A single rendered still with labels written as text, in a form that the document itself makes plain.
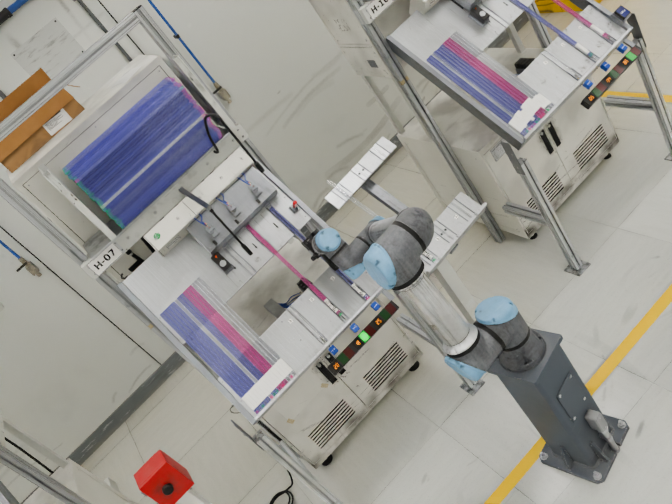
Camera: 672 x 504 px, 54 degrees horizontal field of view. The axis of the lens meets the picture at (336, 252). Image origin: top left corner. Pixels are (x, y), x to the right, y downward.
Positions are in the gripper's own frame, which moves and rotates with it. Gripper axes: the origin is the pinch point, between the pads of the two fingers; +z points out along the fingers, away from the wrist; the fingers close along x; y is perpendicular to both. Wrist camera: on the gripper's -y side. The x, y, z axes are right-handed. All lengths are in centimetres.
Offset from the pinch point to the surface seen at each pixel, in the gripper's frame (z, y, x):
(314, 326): -3.4, -17.6, 20.5
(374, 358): 43, -52, 8
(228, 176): 3.9, 43.5, 3.2
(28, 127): 13, 108, 42
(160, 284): 9, 33, 49
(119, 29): -16, 102, -3
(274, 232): 5.4, 16.9, 5.6
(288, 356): -3.6, -18.4, 34.6
